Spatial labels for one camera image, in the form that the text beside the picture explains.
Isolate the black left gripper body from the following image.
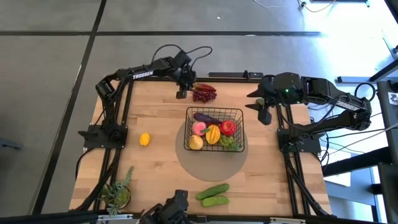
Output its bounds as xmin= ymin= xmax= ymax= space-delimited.
xmin=174 ymin=63 xmax=197 ymax=91

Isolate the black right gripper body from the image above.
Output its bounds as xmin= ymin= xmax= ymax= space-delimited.
xmin=260 ymin=76 xmax=280 ymax=109

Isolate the red and green mango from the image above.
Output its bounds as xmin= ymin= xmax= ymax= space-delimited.
xmin=193 ymin=82 xmax=218 ymax=93

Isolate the dark red grapes bunch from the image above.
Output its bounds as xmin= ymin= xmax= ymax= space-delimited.
xmin=191 ymin=89 xmax=218 ymax=104

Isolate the red apple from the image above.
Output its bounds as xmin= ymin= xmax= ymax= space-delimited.
xmin=220 ymin=119 xmax=238 ymax=137

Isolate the green grapes bunch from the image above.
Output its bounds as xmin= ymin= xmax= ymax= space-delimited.
xmin=218 ymin=134 xmax=243 ymax=152

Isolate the purple eggplant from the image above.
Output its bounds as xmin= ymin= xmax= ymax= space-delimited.
xmin=193 ymin=112 xmax=223 ymax=125

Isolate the yellow star fruit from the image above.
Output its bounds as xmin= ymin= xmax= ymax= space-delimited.
xmin=205 ymin=124 xmax=222 ymax=146

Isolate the pink peach with leaf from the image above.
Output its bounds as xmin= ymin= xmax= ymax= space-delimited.
xmin=191 ymin=121 xmax=211 ymax=137

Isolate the yellow pear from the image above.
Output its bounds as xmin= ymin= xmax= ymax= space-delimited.
xmin=188 ymin=134 xmax=205 ymax=151

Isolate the yellow lemon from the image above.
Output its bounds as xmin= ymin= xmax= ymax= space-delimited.
xmin=139 ymin=132 xmax=152 ymax=147

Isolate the round grey mat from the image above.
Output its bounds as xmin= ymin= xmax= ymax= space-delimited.
xmin=175 ymin=119 xmax=249 ymax=183

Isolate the green cucumber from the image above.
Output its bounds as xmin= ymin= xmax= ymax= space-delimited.
xmin=200 ymin=195 xmax=231 ymax=208
xmin=195 ymin=183 xmax=231 ymax=201

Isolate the potted succulent plant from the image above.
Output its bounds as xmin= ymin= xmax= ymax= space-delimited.
xmin=98 ymin=165 xmax=136 ymax=217

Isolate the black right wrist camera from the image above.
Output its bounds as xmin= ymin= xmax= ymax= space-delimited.
xmin=257 ymin=107 xmax=274 ymax=126

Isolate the black aluminium table frame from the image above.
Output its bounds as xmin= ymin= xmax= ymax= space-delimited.
xmin=68 ymin=72 xmax=336 ymax=224

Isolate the black left camera cable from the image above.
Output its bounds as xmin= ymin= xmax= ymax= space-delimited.
xmin=151 ymin=44 xmax=213 ymax=72

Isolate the black camera cable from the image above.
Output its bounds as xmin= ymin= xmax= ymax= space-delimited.
xmin=354 ymin=82 xmax=377 ymax=103
xmin=151 ymin=44 xmax=213 ymax=72

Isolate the black wire basket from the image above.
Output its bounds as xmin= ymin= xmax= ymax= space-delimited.
xmin=183 ymin=106 xmax=246 ymax=153

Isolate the black right camera cable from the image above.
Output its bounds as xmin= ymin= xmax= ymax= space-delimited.
xmin=354 ymin=82 xmax=377 ymax=103

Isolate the silver frame bracket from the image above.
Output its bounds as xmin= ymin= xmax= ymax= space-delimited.
xmin=269 ymin=217 xmax=307 ymax=223
xmin=97 ymin=213 xmax=134 ymax=222

